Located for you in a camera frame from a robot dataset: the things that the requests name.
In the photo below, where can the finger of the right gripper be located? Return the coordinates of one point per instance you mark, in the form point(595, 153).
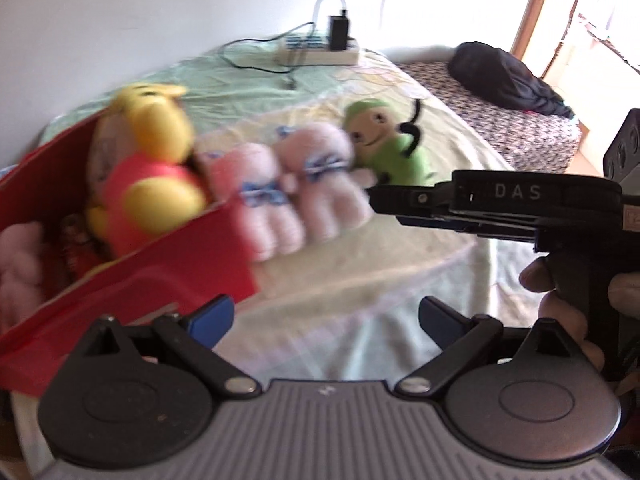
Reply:
point(410, 200)
point(430, 222)

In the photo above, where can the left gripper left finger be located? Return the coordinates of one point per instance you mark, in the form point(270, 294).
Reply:
point(188, 342)

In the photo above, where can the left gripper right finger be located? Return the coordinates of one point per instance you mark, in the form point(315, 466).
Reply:
point(462, 342)

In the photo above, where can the green plush doll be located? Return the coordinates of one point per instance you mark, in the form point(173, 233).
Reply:
point(391, 149)

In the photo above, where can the pink bunny blue bow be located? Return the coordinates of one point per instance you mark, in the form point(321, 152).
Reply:
point(330, 193)

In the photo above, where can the red cardboard box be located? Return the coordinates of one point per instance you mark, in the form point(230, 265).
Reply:
point(185, 268)

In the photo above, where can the yellow tiger plush toy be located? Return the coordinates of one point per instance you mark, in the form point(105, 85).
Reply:
point(142, 185)

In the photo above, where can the person right hand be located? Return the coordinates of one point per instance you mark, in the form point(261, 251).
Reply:
point(624, 294)

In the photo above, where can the patterned mattress cover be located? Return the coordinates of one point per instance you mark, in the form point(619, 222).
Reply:
point(526, 140)

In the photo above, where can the green yellow bed sheet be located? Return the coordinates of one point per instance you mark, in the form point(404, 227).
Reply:
point(346, 309)

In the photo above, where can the black bundled clothing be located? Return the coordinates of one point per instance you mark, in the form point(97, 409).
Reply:
point(500, 78)

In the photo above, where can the white power strip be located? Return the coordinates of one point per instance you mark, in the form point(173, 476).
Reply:
point(301, 50)

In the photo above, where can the black charger adapter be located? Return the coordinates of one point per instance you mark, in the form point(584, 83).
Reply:
point(338, 32)

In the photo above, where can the pink plush toy in box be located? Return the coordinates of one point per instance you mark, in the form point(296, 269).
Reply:
point(21, 273)

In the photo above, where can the wooden window frame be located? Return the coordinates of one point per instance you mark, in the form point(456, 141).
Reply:
point(527, 26)

